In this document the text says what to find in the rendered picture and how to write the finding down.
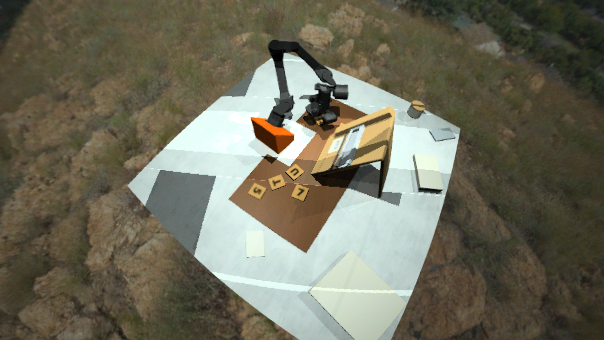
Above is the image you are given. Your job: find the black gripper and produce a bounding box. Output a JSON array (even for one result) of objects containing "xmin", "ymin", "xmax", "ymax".
[{"xmin": 310, "ymin": 94, "xmax": 338, "ymax": 124}]

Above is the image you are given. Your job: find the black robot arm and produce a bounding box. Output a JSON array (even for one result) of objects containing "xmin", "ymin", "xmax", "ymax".
[{"xmin": 265, "ymin": 40, "xmax": 349, "ymax": 128}]

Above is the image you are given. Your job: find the grey cylinder with orange top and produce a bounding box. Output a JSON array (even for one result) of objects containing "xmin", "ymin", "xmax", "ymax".
[{"xmin": 407, "ymin": 100, "xmax": 425, "ymax": 119}]

